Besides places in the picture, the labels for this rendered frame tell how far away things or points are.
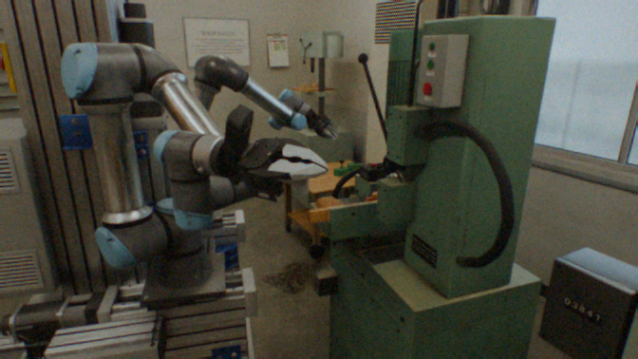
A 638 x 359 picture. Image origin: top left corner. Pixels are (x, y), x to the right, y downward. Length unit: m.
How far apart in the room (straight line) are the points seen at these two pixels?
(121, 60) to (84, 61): 0.08
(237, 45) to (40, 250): 3.21
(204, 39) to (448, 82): 3.37
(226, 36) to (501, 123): 3.44
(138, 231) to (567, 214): 2.21
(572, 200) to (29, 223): 2.43
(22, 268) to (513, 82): 1.39
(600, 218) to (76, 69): 2.36
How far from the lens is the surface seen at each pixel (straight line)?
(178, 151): 0.77
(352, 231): 1.36
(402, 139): 1.09
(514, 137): 1.11
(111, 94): 1.00
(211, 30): 4.17
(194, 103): 0.99
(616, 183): 2.46
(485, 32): 1.00
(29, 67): 1.30
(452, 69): 0.99
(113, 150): 1.03
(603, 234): 2.56
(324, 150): 3.66
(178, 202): 0.81
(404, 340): 1.22
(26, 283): 1.46
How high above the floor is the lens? 1.46
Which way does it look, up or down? 18 degrees down
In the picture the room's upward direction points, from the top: straight up
